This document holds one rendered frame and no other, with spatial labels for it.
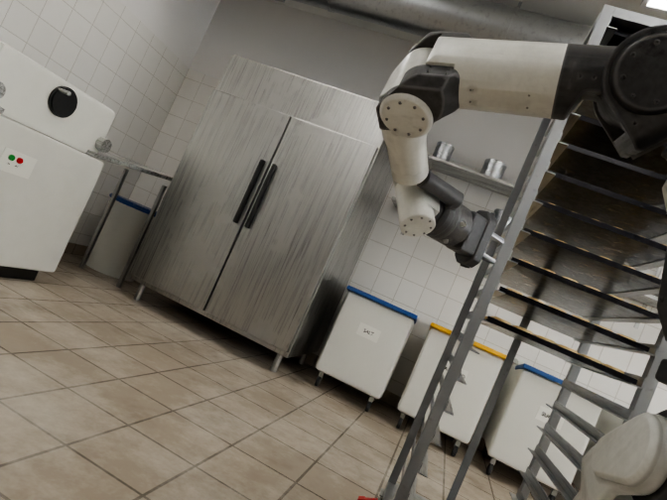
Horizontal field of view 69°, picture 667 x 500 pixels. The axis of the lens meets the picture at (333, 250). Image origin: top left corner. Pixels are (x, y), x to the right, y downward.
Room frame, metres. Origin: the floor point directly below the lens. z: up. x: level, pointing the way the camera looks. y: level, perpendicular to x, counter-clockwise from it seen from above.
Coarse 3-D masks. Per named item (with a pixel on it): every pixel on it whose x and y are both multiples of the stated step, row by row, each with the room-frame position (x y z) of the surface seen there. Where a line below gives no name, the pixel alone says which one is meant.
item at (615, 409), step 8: (560, 384) 1.84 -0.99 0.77; (568, 384) 1.79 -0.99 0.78; (576, 384) 1.71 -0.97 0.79; (576, 392) 1.68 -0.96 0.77; (584, 392) 1.61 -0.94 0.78; (592, 392) 1.54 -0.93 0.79; (592, 400) 1.52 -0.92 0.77; (600, 400) 1.45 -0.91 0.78; (608, 400) 1.40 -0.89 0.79; (608, 408) 1.38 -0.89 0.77; (616, 408) 1.33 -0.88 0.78; (624, 408) 1.28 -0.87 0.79; (616, 416) 1.25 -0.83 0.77; (624, 416) 1.26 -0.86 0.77
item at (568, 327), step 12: (504, 288) 1.35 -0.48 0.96; (492, 300) 1.73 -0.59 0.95; (504, 300) 1.54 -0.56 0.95; (516, 300) 1.38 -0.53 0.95; (528, 300) 1.34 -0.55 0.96; (516, 312) 1.83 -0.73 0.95; (528, 312) 1.62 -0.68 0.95; (540, 312) 1.45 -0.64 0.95; (552, 312) 1.32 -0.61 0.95; (564, 312) 1.31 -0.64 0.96; (552, 324) 1.67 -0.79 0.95; (564, 324) 1.49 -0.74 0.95; (576, 324) 1.35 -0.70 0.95; (588, 324) 1.30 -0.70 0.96; (576, 336) 1.73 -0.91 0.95; (588, 336) 1.54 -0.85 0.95; (600, 336) 1.37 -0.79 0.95; (612, 336) 1.28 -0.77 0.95; (636, 348) 1.28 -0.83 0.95; (648, 348) 1.26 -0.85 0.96
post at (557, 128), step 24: (600, 24) 1.34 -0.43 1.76; (552, 144) 1.34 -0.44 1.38; (528, 192) 1.34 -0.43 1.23; (504, 240) 1.34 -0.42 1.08; (504, 264) 1.34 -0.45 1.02; (480, 312) 1.34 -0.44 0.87; (456, 360) 1.34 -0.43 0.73; (432, 408) 1.35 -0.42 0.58; (432, 432) 1.34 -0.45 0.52; (408, 480) 1.34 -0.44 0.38
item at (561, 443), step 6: (546, 426) 1.84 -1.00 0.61; (546, 432) 1.81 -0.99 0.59; (552, 432) 1.75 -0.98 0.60; (552, 438) 1.70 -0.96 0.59; (558, 438) 1.67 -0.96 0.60; (564, 438) 1.61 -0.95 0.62; (558, 444) 1.62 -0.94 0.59; (564, 444) 1.59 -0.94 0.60; (570, 444) 1.54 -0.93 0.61; (564, 450) 1.55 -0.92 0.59; (570, 450) 1.52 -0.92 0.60; (576, 450) 1.48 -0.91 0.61; (570, 456) 1.49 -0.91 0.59; (576, 456) 1.46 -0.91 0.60; (582, 456) 1.42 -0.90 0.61; (576, 462) 1.43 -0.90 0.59
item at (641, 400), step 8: (656, 344) 1.26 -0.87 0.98; (664, 344) 1.24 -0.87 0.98; (664, 352) 1.24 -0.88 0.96; (648, 360) 1.27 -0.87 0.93; (656, 360) 1.24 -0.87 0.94; (648, 368) 1.25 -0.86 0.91; (656, 368) 1.24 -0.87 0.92; (648, 376) 1.24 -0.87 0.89; (648, 384) 1.24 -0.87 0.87; (656, 384) 1.23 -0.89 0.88; (640, 392) 1.24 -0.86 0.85; (648, 392) 1.24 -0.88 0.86; (632, 400) 1.26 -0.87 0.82; (640, 400) 1.24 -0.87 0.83; (648, 400) 1.24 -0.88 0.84; (632, 408) 1.25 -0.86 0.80; (640, 408) 1.24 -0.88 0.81; (632, 416) 1.24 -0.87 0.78
